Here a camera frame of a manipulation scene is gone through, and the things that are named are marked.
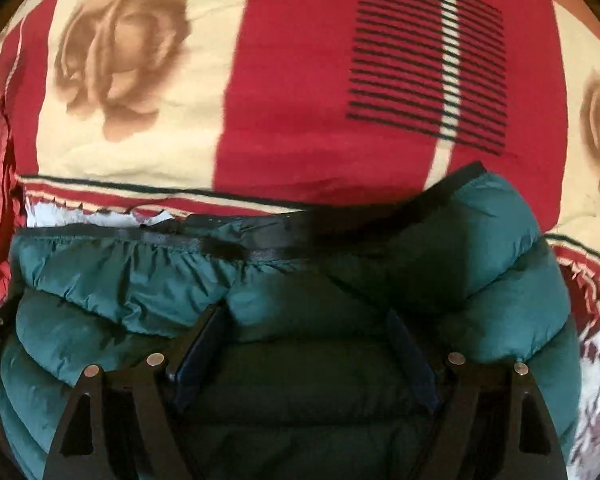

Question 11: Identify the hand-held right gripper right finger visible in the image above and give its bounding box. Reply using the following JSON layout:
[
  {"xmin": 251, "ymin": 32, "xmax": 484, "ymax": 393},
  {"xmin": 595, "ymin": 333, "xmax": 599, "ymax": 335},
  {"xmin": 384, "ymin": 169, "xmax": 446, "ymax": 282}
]
[{"xmin": 386, "ymin": 307, "xmax": 570, "ymax": 480}]

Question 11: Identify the green puffer jacket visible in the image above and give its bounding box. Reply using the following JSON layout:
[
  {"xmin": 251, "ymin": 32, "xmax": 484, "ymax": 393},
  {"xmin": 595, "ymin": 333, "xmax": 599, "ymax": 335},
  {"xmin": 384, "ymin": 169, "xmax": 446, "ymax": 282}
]
[{"xmin": 0, "ymin": 161, "xmax": 582, "ymax": 480}]

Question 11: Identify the red cream rose print blanket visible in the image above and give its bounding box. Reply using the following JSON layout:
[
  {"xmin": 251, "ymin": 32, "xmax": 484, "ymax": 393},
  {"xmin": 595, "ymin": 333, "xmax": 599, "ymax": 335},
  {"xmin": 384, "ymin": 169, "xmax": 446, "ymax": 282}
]
[{"xmin": 0, "ymin": 0, "xmax": 600, "ymax": 331}]

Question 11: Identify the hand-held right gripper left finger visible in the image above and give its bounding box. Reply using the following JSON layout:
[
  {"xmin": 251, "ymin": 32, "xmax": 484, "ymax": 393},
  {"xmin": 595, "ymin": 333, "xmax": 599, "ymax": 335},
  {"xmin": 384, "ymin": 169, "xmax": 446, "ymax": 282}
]
[{"xmin": 42, "ymin": 302, "xmax": 231, "ymax": 480}]

